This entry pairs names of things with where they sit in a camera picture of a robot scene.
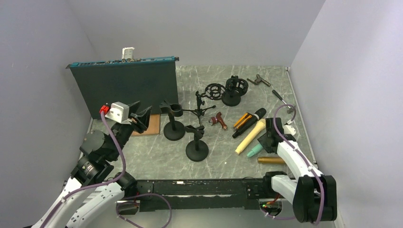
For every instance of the brown wooden board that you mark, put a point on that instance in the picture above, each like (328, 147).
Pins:
(153, 128)

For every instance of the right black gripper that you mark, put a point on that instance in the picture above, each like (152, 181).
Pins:
(262, 139)

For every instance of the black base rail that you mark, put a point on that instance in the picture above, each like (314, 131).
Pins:
(152, 195)

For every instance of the mint green microphone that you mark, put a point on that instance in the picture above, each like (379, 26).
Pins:
(255, 150)

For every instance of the dark rack unit blue edge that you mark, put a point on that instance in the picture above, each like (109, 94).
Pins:
(149, 80)

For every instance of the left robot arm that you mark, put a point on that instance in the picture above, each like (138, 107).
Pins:
(99, 177)

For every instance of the orange utility knife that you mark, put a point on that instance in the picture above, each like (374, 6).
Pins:
(242, 120)

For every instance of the cream yellow microphone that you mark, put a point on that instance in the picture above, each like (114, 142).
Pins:
(260, 126)

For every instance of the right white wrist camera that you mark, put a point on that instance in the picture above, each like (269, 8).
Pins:
(289, 129)

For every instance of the black tripod shock mount stand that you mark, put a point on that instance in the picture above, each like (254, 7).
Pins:
(213, 91)

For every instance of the gold microphone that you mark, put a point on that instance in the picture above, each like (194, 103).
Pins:
(271, 160)

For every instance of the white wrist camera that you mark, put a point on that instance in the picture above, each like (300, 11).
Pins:
(289, 129)
(117, 112)

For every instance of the black round-base shock mount stand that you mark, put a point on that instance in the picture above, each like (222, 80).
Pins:
(235, 88)

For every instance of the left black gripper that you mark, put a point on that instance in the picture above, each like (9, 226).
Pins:
(142, 117)

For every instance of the black condenser microphone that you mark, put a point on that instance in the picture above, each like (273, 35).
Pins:
(255, 117)

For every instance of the small grey hammer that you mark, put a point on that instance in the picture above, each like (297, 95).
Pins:
(291, 107)

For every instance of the black round-base clip stand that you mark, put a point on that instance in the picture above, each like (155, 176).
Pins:
(196, 150)

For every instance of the white block behind rack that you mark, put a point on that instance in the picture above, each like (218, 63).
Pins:
(128, 53)

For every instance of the grey metal clamp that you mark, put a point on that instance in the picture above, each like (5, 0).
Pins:
(259, 80)

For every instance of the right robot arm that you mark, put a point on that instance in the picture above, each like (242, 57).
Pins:
(311, 193)

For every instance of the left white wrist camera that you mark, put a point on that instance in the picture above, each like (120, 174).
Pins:
(117, 112)

